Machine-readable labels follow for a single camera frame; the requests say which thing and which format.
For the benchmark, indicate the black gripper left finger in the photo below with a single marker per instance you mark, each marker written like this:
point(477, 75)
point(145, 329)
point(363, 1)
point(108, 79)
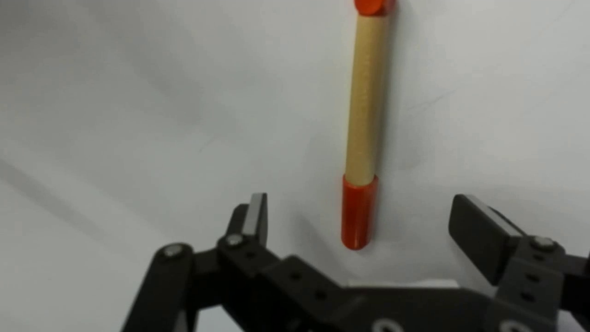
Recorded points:
point(245, 265)

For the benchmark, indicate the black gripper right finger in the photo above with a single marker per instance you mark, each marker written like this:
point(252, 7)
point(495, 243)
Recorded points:
point(484, 246)

